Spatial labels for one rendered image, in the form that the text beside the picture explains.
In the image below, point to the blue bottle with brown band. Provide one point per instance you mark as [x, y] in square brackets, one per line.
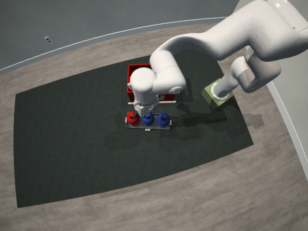
[163, 120]

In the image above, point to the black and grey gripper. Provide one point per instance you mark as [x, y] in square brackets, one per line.
[144, 110]

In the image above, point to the red bottle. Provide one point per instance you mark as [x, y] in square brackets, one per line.
[133, 121]

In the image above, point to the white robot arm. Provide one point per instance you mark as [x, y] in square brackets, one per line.
[274, 30]

